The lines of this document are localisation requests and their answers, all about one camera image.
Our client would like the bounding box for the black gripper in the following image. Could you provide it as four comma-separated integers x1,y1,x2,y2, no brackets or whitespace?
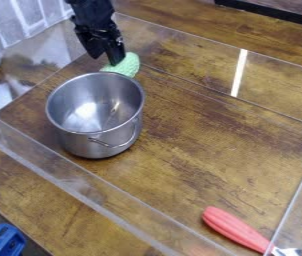
64,0,126,66

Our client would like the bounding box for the clear acrylic enclosure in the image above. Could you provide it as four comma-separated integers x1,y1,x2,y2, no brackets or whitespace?
0,16,302,256

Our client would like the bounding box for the silver metal pot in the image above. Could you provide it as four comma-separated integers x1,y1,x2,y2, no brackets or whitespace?
46,72,146,159

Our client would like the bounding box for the green knitted object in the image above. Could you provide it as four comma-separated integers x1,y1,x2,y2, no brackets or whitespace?
100,52,140,78

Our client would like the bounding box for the blue object at corner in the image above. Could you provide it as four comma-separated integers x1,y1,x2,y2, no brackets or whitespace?
0,223,27,256

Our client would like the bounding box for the black bar at table edge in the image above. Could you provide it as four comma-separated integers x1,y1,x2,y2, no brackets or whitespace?
214,0,302,24

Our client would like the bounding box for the red handled utensil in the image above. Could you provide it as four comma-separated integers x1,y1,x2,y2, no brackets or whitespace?
202,206,302,256

